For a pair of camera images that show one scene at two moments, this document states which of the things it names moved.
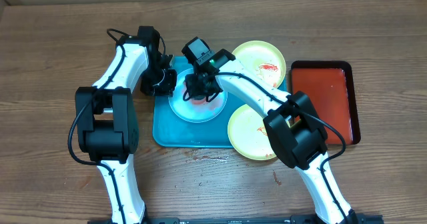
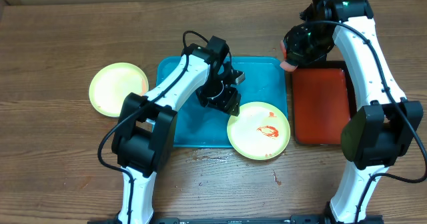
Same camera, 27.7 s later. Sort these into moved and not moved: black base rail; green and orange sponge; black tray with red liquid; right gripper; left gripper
Moved: left gripper; green and orange sponge; right gripper
Not moved: black base rail; black tray with red liquid
